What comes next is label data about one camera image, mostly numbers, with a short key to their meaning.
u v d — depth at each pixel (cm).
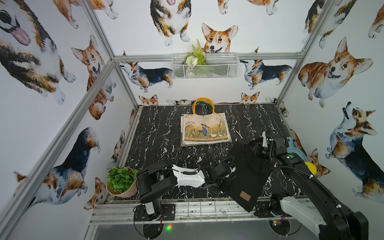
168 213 73
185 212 75
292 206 59
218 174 67
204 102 121
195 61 82
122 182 69
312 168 78
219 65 92
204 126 107
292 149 95
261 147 73
